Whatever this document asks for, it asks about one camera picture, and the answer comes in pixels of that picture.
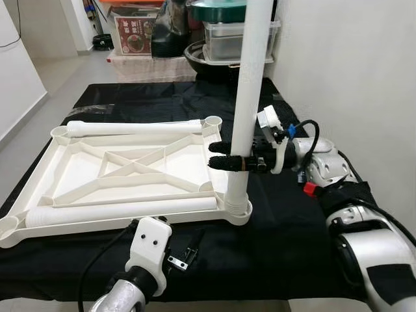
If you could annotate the clear plastic film scrap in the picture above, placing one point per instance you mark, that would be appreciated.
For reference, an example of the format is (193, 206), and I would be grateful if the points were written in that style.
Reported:
(97, 110)

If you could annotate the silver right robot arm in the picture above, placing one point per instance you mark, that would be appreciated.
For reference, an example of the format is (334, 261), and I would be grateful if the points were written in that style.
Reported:
(370, 247)

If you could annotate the orange box lid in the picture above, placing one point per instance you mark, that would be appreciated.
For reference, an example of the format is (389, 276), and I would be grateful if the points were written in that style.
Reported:
(127, 2)

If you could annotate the box with red print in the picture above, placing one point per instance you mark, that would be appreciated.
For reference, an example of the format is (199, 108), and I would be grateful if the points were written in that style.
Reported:
(133, 32)

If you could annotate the black wok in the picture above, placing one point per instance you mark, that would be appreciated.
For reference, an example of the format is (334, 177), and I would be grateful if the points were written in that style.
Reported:
(208, 64)

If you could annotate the black plastic bag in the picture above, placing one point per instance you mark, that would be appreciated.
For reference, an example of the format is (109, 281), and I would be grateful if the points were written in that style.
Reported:
(170, 29)

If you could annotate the black tablecloth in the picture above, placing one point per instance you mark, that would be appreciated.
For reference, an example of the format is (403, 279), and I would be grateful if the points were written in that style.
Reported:
(279, 227)

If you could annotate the white plastic children table top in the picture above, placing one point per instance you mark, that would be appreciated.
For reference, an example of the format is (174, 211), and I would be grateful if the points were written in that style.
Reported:
(162, 166)

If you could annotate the patterned beige cloth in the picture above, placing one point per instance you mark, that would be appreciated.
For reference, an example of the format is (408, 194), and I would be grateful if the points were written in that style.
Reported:
(153, 68)

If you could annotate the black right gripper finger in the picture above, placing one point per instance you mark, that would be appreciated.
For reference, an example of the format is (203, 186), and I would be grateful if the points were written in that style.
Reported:
(221, 148)
(224, 164)

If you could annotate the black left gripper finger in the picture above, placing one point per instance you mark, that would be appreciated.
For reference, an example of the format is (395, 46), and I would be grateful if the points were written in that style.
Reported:
(194, 244)

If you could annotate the black round floor object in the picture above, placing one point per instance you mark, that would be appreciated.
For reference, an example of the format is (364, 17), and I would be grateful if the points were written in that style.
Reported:
(102, 42)

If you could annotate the green pot lid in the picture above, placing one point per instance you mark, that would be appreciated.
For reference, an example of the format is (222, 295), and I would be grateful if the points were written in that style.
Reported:
(218, 10)

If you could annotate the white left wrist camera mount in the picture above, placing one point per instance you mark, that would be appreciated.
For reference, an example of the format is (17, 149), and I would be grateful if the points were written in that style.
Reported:
(151, 244)

